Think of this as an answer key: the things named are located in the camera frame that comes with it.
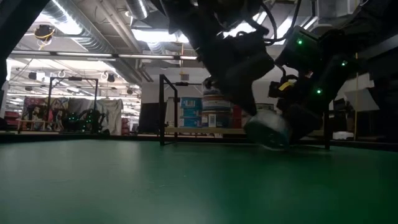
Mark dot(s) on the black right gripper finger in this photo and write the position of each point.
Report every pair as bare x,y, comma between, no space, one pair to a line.
306,124

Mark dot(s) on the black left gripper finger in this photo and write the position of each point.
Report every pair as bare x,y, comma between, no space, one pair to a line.
210,83
245,87

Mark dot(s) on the teal label tuna can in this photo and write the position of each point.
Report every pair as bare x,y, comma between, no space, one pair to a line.
190,112
189,122
190,102

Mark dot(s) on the blue yellow label can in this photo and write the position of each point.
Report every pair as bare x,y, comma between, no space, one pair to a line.
267,130

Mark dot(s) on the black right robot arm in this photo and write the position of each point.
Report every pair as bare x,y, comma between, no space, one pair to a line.
329,68

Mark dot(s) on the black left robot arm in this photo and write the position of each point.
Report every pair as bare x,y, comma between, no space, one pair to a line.
12,25

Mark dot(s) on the white box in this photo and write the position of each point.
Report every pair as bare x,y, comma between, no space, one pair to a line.
342,135

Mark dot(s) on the grey panel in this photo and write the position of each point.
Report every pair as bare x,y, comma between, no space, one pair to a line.
362,96

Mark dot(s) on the black box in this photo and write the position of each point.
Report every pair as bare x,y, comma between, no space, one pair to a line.
152,111

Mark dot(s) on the white draped cloth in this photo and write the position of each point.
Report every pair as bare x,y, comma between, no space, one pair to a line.
113,107

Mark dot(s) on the black background robot arms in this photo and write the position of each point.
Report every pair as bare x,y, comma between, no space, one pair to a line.
84,119

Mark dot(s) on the colourful patterned cloth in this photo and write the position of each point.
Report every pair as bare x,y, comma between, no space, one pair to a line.
59,105

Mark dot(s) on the green table mat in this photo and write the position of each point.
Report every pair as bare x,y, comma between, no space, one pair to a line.
93,193

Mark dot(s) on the silver ventilation duct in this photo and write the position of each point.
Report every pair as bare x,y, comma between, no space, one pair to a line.
93,40

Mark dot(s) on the long ceiling light rail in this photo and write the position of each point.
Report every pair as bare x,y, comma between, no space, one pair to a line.
77,54

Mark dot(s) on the black metal stand frame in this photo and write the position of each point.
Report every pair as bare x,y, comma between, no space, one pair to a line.
74,78

